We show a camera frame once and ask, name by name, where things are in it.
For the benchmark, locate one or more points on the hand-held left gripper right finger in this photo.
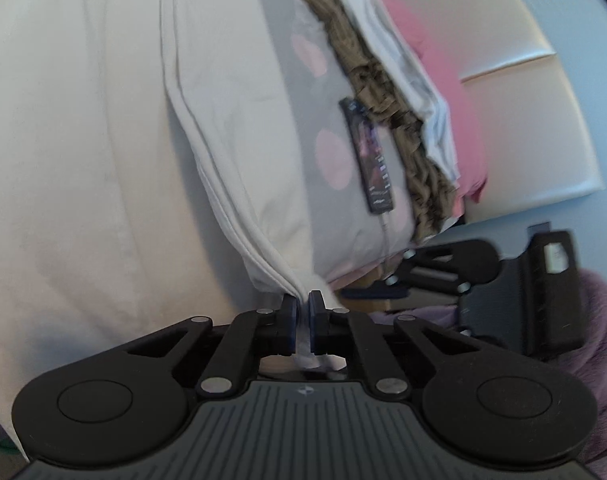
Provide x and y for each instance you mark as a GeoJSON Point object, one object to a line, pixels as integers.
{"type": "Point", "coordinates": [313, 325]}

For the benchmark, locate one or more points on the beige-white crumpled garment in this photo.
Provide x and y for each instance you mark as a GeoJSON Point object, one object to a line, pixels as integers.
{"type": "Point", "coordinates": [413, 85]}

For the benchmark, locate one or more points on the olive striped garment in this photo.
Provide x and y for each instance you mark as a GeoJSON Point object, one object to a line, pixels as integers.
{"type": "Point", "coordinates": [373, 80]}

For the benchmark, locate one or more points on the black smartphone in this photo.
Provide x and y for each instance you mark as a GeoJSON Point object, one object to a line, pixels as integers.
{"type": "Point", "coordinates": [371, 160]}

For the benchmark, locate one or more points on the grey pink-dotted bed cover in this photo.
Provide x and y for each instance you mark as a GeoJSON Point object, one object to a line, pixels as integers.
{"type": "Point", "coordinates": [308, 185]}

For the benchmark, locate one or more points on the cream padded headboard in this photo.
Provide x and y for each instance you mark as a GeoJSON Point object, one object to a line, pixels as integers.
{"type": "Point", "coordinates": [508, 110]}

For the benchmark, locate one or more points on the pink pillow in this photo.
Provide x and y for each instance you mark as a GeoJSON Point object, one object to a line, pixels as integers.
{"type": "Point", "coordinates": [458, 125]}

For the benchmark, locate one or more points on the purple fleece clothing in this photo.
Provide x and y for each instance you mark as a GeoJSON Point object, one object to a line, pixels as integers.
{"type": "Point", "coordinates": [603, 360]}

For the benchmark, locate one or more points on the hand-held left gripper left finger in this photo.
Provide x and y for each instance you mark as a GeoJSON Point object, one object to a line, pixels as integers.
{"type": "Point", "coordinates": [292, 325]}

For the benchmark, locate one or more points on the white long-sleeved garment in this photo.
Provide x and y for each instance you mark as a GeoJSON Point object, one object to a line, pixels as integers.
{"type": "Point", "coordinates": [83, 160]}

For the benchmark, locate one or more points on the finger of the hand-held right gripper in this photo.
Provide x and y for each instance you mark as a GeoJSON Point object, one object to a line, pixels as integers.
{"type": "Point", "coordinates": [463, 260]}
{"type": "Point", "coordinates": [383, 291]}

